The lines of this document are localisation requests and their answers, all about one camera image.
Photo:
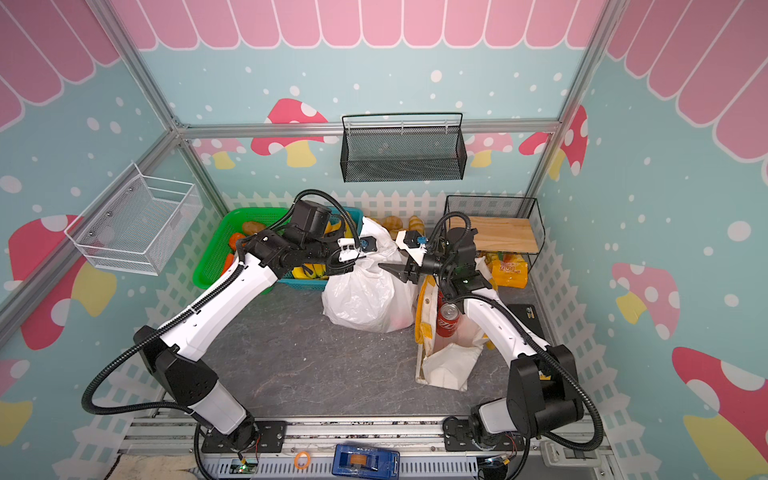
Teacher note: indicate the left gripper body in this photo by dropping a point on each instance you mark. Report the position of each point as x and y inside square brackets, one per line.
[327, 251]

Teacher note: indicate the yellow snack package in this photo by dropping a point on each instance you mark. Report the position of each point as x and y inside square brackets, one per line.
[509, 270]

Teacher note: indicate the black flat box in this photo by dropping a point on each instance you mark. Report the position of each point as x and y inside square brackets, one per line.
[527, 315]

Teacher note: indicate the brown potato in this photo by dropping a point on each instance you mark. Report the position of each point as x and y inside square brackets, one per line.
[251, 228]

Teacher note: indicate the bread roll right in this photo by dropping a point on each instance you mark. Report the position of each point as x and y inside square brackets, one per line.
[415, 223]

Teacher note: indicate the black wire shelf wooden board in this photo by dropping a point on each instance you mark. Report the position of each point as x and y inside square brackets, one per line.
[504, 223]

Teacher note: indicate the blue device on rail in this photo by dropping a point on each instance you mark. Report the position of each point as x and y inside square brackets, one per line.
[365, 462]

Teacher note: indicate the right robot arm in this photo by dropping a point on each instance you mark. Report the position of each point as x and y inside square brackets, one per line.
[544, 397]

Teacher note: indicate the white plastic grocery bag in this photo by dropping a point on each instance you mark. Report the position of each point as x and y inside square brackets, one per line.
[370, 298]

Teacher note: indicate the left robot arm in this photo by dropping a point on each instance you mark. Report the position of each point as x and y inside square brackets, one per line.
[173, 352]

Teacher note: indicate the round bread bun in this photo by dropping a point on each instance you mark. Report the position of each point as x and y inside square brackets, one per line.
[392, 223]

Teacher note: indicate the green plastic basket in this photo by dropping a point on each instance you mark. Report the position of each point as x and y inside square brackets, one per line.
[212, 263]

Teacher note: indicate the white tote bag yellow handles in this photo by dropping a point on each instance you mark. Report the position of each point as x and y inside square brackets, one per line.
[444, 362]

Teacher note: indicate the banana bunch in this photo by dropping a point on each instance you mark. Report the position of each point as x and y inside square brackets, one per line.
[310, 272]

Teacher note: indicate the orange bell pepper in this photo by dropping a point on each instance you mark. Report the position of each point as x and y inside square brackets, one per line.
[234, 239]

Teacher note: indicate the white wire wall basket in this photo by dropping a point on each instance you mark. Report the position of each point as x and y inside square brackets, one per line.
[136, 224]

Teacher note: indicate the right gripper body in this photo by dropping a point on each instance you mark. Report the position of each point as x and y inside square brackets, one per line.
[411, 268]

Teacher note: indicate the teal plastic basket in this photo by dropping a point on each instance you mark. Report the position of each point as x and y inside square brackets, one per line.
[334, 224]

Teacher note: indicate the black mesh wall basket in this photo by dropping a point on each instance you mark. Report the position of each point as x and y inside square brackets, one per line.
[403, 147]

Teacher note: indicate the red soda can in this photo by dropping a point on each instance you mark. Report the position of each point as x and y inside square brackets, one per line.
[448, 315]

